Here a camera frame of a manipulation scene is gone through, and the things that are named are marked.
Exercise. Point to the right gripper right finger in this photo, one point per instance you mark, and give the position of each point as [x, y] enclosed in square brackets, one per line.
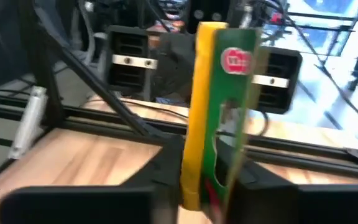
[291, 205]

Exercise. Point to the white cylinder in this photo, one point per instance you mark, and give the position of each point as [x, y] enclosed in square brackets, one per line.
[30, 121]

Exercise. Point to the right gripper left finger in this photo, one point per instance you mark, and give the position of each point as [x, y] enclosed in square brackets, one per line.
[104, 205]

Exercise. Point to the black vented box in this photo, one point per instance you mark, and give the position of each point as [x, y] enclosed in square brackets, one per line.
[129, 43]
[281, 65]

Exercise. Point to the Crayola crayon box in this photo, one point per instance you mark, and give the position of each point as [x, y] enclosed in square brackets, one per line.
[197, 109]

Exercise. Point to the black aluminium table frame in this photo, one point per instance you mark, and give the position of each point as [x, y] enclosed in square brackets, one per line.
[291, 155]

